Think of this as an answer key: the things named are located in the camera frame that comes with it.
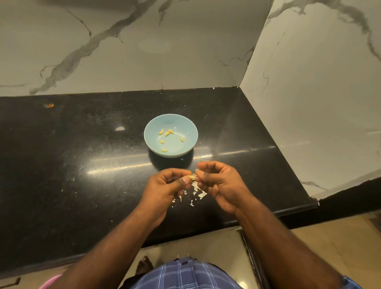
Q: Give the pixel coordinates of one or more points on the person's left foot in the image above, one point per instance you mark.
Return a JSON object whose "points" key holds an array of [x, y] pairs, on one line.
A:
{"points": [[144, 265]]}

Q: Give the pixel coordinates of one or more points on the person's right forearm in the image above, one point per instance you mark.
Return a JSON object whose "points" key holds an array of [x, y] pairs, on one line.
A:
{"points": [[294, 253]]}

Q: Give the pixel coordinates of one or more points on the pink plastic bucket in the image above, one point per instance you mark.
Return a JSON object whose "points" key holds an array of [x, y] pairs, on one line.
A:
{"points": [[50, 281]]}

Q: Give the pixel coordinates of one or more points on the pile of garlic skins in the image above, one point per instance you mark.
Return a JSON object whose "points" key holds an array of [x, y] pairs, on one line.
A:
{"points": [[199, 192]]}

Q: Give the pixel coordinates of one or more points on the blue plaid shirt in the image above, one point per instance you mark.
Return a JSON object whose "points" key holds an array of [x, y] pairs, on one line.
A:
{"points": [[184, 277]]}

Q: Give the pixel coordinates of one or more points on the cluster of peeled garlic cloves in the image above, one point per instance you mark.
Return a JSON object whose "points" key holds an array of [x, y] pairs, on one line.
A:
{"points": [[167, 133]]}

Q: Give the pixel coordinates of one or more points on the small orange scrap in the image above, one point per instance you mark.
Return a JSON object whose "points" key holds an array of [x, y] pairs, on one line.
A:
{"points": [[48, 105]]}

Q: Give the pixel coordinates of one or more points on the person's left hand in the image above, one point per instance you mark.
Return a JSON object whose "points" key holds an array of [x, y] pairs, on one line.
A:
{"points": [[158, 193]]}

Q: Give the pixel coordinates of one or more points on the black cabinet trim strip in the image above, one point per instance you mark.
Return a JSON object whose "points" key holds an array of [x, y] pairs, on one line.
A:
{"points": [[253, 262]]}

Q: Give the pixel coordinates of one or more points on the small garlic clove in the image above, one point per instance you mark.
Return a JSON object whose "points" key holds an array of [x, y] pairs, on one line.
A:
{"points": [[193, 177]]}

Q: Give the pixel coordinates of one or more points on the person's right hand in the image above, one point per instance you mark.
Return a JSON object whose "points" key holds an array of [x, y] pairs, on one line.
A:
{"points": [[229, 184]]}

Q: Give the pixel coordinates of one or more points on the light blue bowl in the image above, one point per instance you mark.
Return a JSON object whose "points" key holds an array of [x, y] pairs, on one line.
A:
{"points": [[184, 147]]}

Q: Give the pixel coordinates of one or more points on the person's left forearm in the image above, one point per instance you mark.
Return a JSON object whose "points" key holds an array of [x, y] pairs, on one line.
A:
{"points": [[98, 261]]}

